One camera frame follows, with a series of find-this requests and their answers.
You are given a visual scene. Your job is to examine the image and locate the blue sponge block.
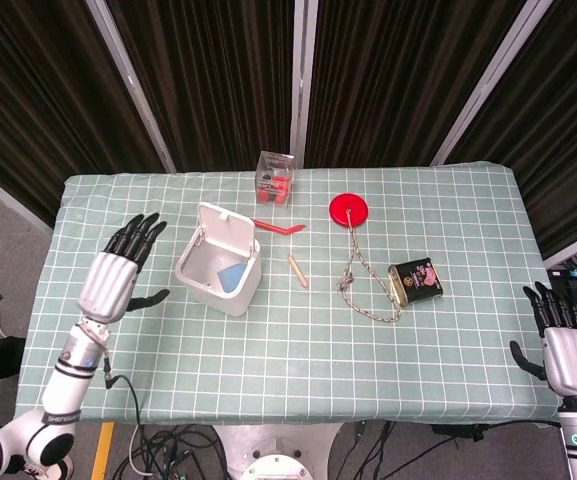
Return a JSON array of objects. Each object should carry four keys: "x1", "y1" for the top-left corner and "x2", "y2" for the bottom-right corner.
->
[{"x1": 216, "y1": 262, "x2": 247, "y2": 294}]

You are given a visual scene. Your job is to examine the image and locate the red bent straw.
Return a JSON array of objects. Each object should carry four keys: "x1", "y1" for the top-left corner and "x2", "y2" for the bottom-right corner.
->
[{"x1": 251, "y1": 218, "x2": 307, "y2": 236}]

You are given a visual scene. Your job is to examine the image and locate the black luncheon meat can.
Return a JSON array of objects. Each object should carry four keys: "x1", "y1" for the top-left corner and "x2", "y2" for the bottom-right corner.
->
[{"x1": 386, "y1": 257, "x2": 444, "y2": 307}]

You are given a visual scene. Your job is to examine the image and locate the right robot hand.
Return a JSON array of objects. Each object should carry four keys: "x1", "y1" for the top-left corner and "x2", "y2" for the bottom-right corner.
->
[{"x1": 509, "y1": 281, "x2": 577, "y2": 399}]

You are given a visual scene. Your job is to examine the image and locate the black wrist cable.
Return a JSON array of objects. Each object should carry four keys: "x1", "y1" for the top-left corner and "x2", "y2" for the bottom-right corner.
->
[{"x1": 101, "y1": 344, "x2": 144, "y2": 451}]

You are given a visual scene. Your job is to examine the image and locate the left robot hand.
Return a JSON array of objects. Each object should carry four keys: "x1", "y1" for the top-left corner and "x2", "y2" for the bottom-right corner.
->
[{"x1": 77, "y1": 212, "x2": 171, "y2": 322}]

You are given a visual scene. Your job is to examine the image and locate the tan wooden stick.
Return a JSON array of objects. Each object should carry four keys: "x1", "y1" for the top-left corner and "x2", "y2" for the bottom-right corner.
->
[{"x1": 287, "y1": 254, "x2": 311, "y2": 290}]

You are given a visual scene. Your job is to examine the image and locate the clear box with red pieces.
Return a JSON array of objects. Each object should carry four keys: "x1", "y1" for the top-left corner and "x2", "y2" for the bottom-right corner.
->
[{"x1": 254, "y1": 149, "x2": 297, "y2": 207}]

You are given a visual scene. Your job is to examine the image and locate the white square bin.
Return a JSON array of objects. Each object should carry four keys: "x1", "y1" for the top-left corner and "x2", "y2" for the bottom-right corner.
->
[{"x1": 175, "y1": 201, "x2": 263, "y2": 318}]

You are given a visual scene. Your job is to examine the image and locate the green checkered tablecloth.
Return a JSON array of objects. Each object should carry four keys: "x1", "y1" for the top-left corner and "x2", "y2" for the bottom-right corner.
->
[{"x1": 12, "y1": 160, "x2": 562, "y2": 426}]

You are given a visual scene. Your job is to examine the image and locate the red disc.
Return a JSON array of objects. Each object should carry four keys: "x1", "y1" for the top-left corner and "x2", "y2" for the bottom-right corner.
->
[{"x1": 328, "y1": 193, "x2": 367, "y2": 227}]

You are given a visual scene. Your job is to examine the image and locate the black cable bundle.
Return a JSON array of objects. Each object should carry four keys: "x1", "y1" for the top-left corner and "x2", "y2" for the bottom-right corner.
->
[{"x1": 112, "y1": 423, "x2": 229, "y2": 480}]

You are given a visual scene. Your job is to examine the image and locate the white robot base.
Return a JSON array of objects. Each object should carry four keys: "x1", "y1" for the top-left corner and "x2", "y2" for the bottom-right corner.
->
[{"x1": 211, "y1": 423, "x2": 343, "y2": 480}]

